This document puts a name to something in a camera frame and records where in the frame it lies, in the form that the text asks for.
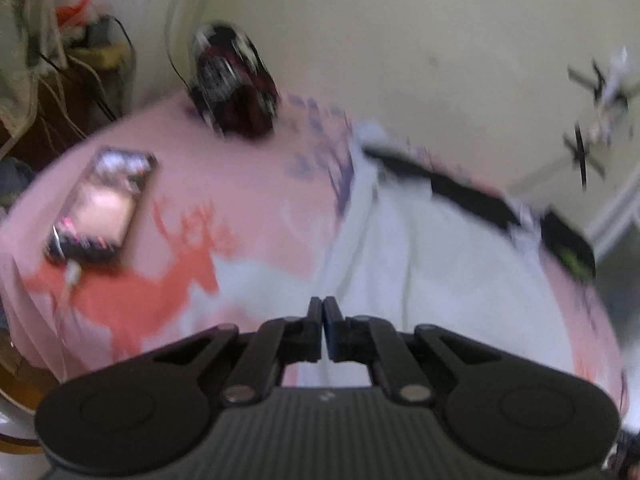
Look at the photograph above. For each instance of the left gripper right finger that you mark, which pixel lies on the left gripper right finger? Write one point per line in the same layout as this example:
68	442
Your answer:
376	344

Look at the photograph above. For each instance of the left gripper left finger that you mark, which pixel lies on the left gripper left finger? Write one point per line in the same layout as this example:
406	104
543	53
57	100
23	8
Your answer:
265	354

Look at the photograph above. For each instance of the white cloth garment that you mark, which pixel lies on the white cloth garment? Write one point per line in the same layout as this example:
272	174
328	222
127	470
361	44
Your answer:
410	255

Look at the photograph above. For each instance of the pink floral bed sheet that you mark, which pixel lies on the pink floral bed sheet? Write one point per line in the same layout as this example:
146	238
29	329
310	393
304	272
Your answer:
280	202

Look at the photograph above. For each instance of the smartphone with lit screen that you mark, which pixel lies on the smartphone with lit screen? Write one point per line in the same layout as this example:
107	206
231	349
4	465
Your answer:
92	225

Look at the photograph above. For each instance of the black and green folded garment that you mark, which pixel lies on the black and green folded garment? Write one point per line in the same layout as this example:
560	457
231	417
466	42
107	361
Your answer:
568	246

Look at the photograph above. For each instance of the black red patterned bag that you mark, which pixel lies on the black red patterned bag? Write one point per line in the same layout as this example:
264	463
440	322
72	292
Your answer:
232	89

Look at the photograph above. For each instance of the white power strip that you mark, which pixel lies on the white power strip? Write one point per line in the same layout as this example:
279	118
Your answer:
606	120

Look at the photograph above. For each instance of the cluttered wooden side table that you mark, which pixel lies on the cluttered wooden side table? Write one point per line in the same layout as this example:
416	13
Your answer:
64	74

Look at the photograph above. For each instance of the black tape cross on wall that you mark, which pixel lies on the black tape cross on wall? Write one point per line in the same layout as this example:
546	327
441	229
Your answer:
581	157

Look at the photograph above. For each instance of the white window frame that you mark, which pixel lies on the white window frame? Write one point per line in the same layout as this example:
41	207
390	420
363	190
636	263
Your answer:
613	211

